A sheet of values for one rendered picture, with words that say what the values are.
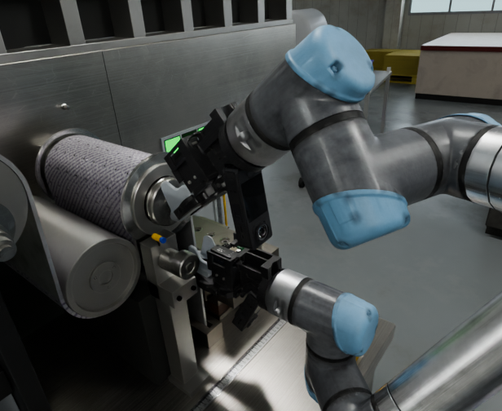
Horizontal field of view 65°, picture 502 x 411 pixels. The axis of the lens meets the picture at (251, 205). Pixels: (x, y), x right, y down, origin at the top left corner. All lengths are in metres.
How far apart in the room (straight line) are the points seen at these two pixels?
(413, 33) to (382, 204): 9.00
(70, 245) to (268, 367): 0.43
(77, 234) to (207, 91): 0.64
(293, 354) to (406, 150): 0.54
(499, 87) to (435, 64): 0.93
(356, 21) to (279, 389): 9.21
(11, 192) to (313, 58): 0.36
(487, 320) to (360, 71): 0.31
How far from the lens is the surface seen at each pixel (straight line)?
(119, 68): 0.95
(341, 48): 0.37
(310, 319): 0.57
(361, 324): 0.55
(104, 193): 0.63
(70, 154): 0.74
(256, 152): 0.42
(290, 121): 0.37
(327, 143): 0.35
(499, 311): 0.53
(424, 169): 0.39
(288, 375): 0.79
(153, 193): 0.59
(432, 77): 6.86
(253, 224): 0.49
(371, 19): 9.57
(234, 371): 0.80
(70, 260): 0.58
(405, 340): 2.18
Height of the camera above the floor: 1.52
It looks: 28 degrees down
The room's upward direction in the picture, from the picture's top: 3 degrees counter-clockwise
